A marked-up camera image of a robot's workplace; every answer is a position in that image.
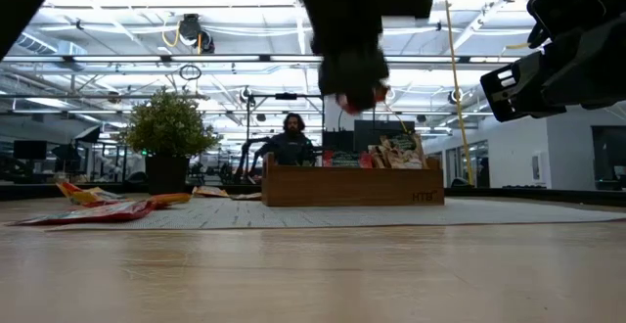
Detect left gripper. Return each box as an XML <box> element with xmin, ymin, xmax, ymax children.
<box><xmin>292</xmin><ymin>0</ymin><xmax>391</xmax><ymax>114</ymax></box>

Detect wooden tea organizer box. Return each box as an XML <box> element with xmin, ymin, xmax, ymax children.
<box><xmin>261</xmin><ymin>152</ymin><xmax>446</xmax><ymax>208</ymax></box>

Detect black equipment box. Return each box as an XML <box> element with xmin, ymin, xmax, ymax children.
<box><xmin>321</xmin><ymin>129</ymin><xmax>356</xmax><ymax>154</ymax></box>

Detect person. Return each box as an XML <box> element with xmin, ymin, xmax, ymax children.
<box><xmin>258</xmin><ymin>112</ymin><xmax>317</xmax><ymax>167</ymax></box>

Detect grey woven placemat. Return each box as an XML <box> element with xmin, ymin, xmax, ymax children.
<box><xmin>46</xmin><ymin>196</ymin><xmax>626</xmax><ymax>231</ymax></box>

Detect green potted plant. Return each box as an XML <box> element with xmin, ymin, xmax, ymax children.
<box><xmin>124</xmin><ymin>87</ymin><xmax>221</xmax><ymax>195</ymax></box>

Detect black tilted screen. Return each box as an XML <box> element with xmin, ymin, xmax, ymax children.
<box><xmin>73</xmin><ymin>125</ymin><xmax>103</xmax><ymax>144</ymax></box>

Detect distant black monitor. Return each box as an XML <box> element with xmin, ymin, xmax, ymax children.
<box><xmin>13</xmin><ymin>140</ymin><xmax>49</xmax><ymax>162</ymax></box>

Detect black background rig frame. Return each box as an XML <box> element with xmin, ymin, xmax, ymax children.
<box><xmin>244</xmin><ymin>92</ymin><xmax>327</xmax><ymax>165</ymax></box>

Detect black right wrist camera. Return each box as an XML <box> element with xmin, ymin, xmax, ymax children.
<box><xmin>526</xmin><ymin>0</ymin><xmax>608</xmax><ymax>40</ymax></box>

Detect black cable loop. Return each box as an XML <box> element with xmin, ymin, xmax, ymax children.
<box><xmin>178</xmin><ymin>64</ymin><xmax>202</xmax><ymax>82</ymax></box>

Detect black ceiling cord reel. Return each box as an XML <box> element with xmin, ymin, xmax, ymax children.
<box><xmin>176</xmin><ymin>13</ymin><xmax>216</xmax><ymax>55</ymax></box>

